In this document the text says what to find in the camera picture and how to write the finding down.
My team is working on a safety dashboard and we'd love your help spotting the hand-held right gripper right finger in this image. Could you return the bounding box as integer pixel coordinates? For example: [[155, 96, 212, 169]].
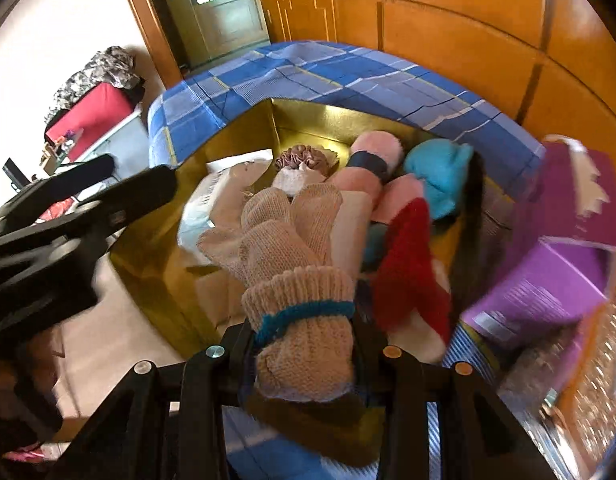
[[350, 310, 559, 480]]

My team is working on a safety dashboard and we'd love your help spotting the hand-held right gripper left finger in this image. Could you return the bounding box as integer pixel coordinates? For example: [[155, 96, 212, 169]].
[[48, 322, 259, 480]]

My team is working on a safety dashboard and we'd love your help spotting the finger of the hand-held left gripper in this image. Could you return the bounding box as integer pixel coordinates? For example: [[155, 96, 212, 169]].
[[70, 165, 179, 233], [18, 154, 116, 211]]

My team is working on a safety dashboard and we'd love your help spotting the white wipes packet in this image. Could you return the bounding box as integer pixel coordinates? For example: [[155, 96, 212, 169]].
[[178, 160, 279, 256]]

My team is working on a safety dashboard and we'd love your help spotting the red white fuzzy sock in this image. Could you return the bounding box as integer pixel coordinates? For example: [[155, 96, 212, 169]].
[[373, 197, 454, 363]]

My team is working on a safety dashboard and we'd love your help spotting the beige knit gloves pair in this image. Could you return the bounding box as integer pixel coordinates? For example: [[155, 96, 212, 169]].
[[197, 182, 361, 403]]

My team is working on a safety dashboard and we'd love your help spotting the pink brown scrunchie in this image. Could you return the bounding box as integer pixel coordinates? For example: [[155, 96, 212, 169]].
[[274, 144, 334, 178]]

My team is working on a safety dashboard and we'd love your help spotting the pink cloth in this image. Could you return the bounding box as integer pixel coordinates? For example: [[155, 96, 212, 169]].
[[373, 175, 429, 226]]

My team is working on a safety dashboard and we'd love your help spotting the gold tin box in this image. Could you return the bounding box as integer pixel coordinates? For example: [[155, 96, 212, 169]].
[[109, 97, 489, 356]]

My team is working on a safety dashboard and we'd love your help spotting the teal fuzzy cloth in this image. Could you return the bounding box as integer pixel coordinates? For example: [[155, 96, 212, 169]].
[[404, 140, 475, 221]]

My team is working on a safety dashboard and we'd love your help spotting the pink towel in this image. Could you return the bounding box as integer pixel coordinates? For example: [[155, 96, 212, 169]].
[[335, 130, 406, 211]]

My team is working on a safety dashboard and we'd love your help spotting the white low cabinet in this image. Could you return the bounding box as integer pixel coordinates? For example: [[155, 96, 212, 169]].
[[63, 110, 144, 166]]

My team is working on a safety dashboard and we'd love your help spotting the red suitcase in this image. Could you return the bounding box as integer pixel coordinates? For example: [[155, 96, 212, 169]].
[[44, 82, 139, 161]]

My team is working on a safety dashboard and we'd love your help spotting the camouflage jacket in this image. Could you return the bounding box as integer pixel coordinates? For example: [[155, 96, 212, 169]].
[[44, 46, 145, 123]]

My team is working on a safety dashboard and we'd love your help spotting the purple cardboard box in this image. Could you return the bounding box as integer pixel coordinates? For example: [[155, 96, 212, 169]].
[[460, 135, 616, 356]]

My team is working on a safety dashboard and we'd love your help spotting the wooden door with glass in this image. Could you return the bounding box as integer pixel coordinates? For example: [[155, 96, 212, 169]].
[[165, 0, 271, 68]]

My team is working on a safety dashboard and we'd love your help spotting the gold embossed tissue box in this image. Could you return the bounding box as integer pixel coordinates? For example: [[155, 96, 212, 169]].
[[498, 305, 616, 471]]

